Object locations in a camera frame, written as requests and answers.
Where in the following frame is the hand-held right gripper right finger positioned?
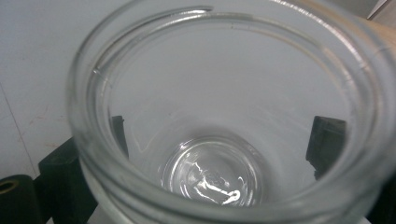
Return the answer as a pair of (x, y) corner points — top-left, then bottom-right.
(305, 115), (396, 224)

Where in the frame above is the clear glass jar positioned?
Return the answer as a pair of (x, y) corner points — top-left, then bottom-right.
(66, 0), (396, 224)

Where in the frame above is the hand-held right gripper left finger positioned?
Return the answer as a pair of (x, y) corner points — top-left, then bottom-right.
(37, 115), (131, 224)

